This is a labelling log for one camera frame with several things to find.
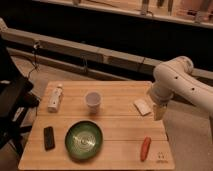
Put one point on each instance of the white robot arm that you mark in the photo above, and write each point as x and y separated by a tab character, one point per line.
174	76

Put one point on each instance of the white plastic bottle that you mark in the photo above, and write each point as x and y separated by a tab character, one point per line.
55	99

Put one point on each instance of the black remote control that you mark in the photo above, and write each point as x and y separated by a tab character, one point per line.
49	141

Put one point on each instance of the black chair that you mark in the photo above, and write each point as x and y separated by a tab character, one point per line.
15	100

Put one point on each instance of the white rectangular block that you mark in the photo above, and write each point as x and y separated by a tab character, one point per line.
142	107

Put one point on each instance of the orange carrot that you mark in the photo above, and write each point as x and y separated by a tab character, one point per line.
145	148

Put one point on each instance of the green ceramic bowl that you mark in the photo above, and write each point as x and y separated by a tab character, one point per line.
83	140

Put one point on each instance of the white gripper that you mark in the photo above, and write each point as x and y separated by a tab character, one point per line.
159	112

